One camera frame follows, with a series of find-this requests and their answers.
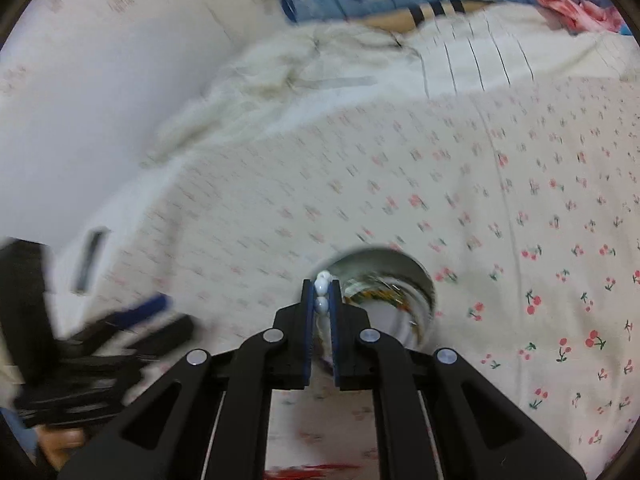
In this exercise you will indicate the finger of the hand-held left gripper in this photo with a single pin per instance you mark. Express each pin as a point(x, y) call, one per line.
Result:
point(167, 332)
point(142, 308)

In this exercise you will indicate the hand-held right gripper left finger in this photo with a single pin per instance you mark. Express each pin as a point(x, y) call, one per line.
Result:
point(306, 350)

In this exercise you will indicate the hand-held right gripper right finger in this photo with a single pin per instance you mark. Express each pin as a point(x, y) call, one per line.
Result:
point(335, 350)

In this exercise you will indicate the round metal tin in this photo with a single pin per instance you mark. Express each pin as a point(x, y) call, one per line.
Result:
point(395, 270)

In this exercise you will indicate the person's left hand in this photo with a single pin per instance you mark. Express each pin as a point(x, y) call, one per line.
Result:
point(60, 442)

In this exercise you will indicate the dark rectangular object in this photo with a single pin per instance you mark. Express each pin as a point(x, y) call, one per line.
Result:
point(91, 260)

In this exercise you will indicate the white mattress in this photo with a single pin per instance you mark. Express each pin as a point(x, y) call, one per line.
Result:
point(120, 210)

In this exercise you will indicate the cherry print bedsheet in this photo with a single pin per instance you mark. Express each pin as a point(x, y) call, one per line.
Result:
point(450, 185)

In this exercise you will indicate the tan striped pillow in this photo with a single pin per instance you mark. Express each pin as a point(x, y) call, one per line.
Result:
point(390, 21)

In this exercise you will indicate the white striped duvet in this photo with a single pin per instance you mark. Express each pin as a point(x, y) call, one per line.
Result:
point(475, 45)

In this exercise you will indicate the pink cloth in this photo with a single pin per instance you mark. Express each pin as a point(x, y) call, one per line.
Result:
point(560, 0)

